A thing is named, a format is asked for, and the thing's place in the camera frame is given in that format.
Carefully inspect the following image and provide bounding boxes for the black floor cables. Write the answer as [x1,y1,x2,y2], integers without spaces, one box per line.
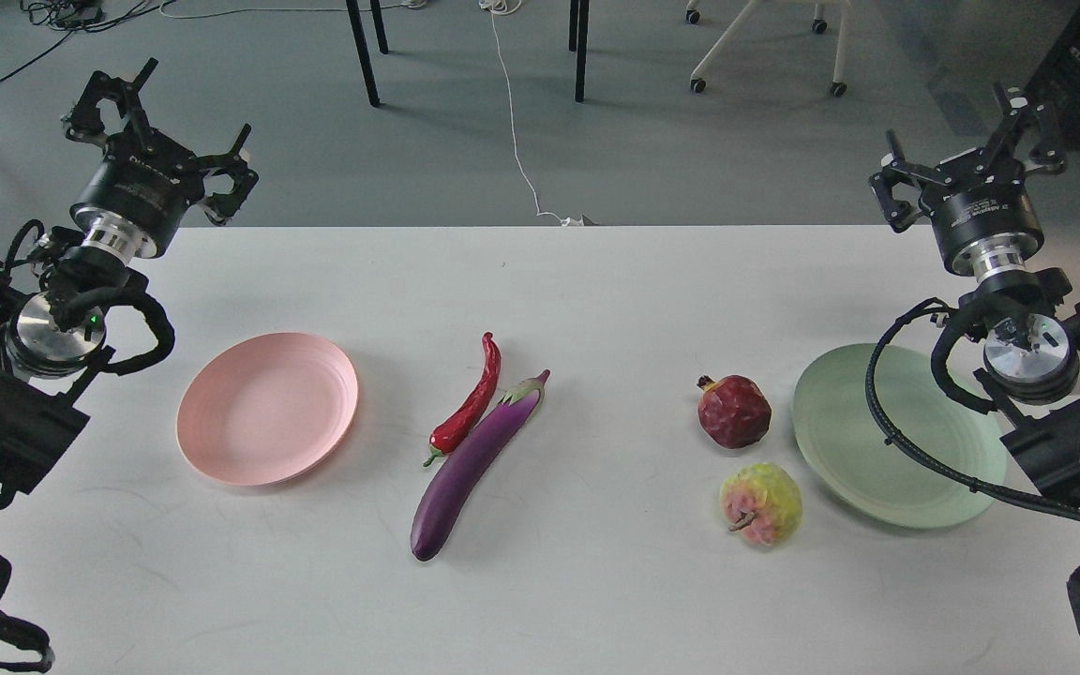
[0,0,428,112]

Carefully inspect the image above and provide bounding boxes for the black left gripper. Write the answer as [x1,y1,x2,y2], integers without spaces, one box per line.
[62,57,260,260]

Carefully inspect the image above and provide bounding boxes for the red chili pepper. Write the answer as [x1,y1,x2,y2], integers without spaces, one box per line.
[423,332,502,467]

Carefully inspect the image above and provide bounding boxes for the pink plate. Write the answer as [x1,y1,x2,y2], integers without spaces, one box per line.
[175,332,360,488]

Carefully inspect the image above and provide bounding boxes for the yellow pink custard apple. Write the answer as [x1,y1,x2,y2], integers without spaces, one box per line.
[717,462,804,546]

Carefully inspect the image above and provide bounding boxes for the purple eggplant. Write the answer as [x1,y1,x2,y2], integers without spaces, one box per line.
[409,370,551,563]

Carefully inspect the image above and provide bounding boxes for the black table legs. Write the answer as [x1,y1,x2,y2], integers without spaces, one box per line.
[321,1,591,112]

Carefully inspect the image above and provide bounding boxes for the dark red pomegranate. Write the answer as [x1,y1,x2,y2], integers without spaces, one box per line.
[696,375,773,449]

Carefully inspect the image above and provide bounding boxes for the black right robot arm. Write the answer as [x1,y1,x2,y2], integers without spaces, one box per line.
[864,84,1080,637]

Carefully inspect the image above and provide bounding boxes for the light green plate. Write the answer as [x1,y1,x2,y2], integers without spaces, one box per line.
[792,343,1009,530]

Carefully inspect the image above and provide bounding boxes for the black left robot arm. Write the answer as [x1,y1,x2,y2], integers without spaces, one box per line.
[0,59,259,672]

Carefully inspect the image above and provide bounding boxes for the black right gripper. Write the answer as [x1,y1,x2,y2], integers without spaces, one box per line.
[869,82,1069,276]

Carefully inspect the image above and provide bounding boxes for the white wheeled chair base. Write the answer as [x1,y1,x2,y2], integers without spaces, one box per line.
[687,1,856,99]

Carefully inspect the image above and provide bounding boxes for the white floor cable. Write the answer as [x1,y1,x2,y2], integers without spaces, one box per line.
[480,0,586,228]

